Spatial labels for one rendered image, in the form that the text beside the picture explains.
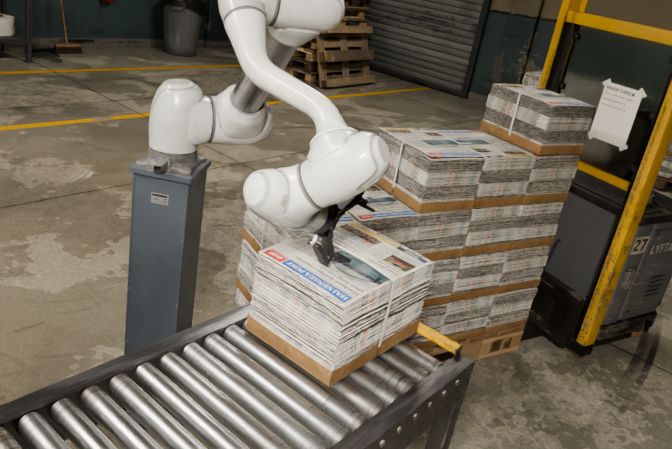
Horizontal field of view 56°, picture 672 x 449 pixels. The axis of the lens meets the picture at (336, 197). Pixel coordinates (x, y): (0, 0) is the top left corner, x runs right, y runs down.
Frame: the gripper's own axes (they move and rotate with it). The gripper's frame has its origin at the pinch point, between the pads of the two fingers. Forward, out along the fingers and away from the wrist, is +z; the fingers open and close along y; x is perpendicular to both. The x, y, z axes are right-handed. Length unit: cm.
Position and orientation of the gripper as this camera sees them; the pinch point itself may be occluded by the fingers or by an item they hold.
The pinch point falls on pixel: (356, 232)
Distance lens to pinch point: 154.7
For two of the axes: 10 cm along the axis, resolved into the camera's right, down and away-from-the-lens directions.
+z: 5.0, 2.6, 8.3
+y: -4.4, 9.0, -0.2
